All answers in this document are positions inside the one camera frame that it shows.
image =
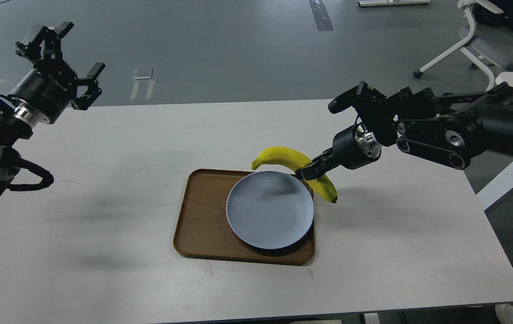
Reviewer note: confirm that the light blue round plate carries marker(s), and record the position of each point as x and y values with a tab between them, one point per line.
270	210

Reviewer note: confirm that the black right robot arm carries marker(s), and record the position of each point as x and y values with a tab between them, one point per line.
449	130

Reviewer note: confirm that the brown wooden tray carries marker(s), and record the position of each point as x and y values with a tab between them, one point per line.
203	232

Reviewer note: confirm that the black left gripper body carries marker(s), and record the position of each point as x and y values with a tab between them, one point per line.
48	90

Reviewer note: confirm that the yellow banana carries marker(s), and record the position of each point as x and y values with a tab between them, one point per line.
295	160

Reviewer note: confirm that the white grey office chair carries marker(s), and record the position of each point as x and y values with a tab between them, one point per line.
480	42

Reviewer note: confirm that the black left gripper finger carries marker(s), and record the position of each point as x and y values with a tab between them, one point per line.
42	47
93	90

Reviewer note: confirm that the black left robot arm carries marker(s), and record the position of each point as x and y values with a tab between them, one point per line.
17	121

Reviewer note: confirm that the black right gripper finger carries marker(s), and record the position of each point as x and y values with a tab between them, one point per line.
318	167

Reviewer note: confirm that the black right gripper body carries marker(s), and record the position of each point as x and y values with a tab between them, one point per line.
346	151

